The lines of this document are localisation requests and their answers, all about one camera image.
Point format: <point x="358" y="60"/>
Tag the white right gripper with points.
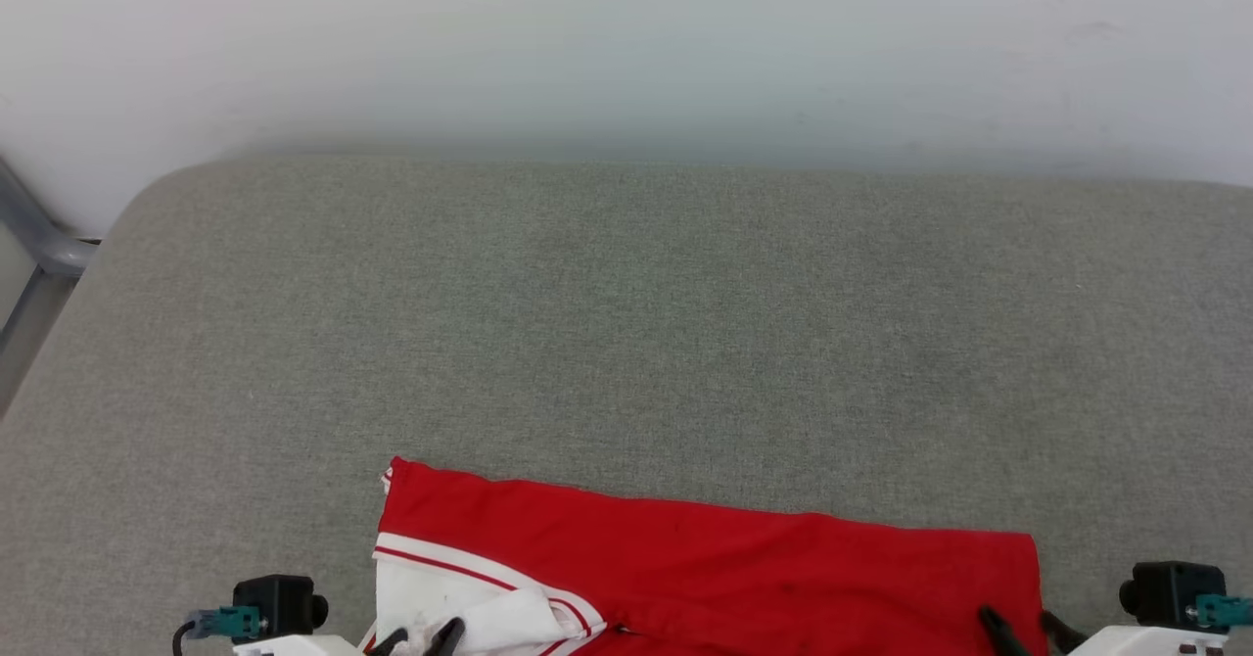
<point x="1165" y="642"/>

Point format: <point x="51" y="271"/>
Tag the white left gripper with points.
<point x="303" y="646"/>

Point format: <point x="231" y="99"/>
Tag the red and white basketball jersey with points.
<point x="734" y="568"/>

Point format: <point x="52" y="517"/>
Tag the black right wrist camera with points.
<point x="1170" y="592"/>

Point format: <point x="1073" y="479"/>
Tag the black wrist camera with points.
<point x="279" y="602"/>
<point x="1170" y="592"/>

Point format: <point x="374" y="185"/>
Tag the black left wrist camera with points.
<point x="279" y="602"/>

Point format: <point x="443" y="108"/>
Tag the teal left camera connector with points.
<point x="230" y="622"/>

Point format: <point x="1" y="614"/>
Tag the teal camera connector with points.
<point x="230" y="622"/>
<point x="1224" y="612"/>

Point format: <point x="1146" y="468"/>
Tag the teal right camera connector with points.
<point x="1224" y="612"/>

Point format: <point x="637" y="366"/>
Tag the grey metal tube frame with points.
<point x="54" y="255"/>

